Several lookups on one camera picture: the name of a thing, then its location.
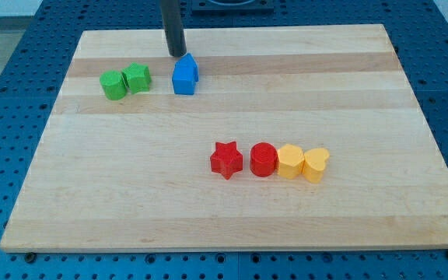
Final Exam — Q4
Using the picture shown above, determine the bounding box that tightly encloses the red cylinder block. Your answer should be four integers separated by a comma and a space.
250, 142, 278, 177

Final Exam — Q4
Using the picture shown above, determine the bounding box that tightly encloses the red star block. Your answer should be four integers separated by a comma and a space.
210, 142, 243, 180

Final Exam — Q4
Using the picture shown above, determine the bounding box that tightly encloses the green cylinder block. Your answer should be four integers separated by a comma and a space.
100, 70, 127, 100

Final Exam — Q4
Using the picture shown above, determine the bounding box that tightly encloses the yellow hexagon block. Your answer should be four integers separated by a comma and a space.
277, 144, 304, 179

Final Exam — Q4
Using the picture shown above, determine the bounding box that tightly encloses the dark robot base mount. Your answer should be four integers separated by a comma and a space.
191, 0, 275, 15

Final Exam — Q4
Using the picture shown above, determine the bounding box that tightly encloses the light wooden board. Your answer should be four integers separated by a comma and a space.
0, 24, 448, 253

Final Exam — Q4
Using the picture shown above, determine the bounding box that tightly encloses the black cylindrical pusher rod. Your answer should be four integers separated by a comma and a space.
160, 0, 187, 58

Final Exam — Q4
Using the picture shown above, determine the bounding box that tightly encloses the yellow heart block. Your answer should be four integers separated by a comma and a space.
302, 148, 330, 184

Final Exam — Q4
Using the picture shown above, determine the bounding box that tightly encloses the blue house-shaped block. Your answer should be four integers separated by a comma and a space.
172, 53, 199, 95

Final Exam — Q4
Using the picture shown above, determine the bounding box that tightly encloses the green star block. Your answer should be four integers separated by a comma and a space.
121, 62, 152, 93

